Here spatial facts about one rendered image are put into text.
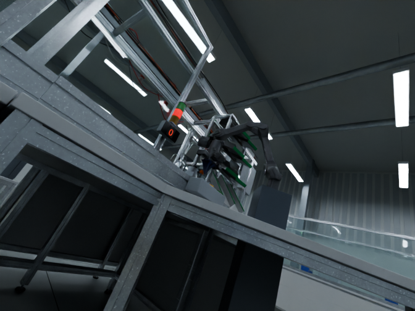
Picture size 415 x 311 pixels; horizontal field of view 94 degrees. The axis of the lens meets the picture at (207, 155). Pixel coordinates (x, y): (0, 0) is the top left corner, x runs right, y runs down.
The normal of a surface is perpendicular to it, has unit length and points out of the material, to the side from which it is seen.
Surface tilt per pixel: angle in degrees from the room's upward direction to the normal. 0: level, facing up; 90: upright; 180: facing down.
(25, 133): 90
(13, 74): 90
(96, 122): 90
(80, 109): 90
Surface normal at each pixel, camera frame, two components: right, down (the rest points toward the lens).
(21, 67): 0.79, 0.04
